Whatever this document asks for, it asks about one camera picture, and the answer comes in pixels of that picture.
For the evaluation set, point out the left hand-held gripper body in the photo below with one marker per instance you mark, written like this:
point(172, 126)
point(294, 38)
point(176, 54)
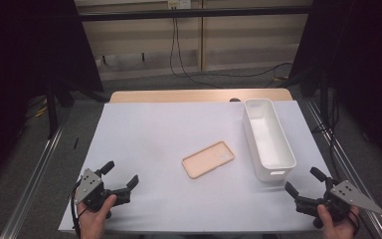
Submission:
point(89, 184)

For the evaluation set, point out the black metal stand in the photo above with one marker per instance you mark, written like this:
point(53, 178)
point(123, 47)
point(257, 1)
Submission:
point(51, 113)
point(325, 99)

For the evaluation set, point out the black table grommet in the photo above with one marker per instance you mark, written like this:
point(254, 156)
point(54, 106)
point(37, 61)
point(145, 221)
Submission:
point(234, 99)

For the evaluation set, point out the person's right hand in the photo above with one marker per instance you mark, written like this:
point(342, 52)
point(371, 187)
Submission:
point(340, 230)

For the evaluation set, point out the white wall socket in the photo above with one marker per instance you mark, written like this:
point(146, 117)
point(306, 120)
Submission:
point(179, 4)

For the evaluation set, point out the black curtain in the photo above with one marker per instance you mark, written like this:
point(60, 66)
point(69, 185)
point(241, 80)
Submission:
point(361, 66)
point(23, 66)

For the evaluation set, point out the black horizontal bar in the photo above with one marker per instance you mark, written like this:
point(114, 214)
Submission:
point(195, 13)

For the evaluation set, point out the beige phone case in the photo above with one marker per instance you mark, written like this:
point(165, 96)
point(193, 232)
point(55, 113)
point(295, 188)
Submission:
point(207, 160)

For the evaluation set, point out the white plastic storage box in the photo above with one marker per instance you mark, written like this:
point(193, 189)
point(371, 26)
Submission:
point(268, 142)

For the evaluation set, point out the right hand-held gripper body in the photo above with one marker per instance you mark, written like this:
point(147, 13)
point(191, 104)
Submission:
point(348, 195)

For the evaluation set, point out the person's left hand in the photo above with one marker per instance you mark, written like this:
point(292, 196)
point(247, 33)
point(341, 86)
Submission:
point(93, 224)

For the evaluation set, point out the metal floor rail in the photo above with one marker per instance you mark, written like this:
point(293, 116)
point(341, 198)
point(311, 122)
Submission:
point(344, 166)
point(30, 189)

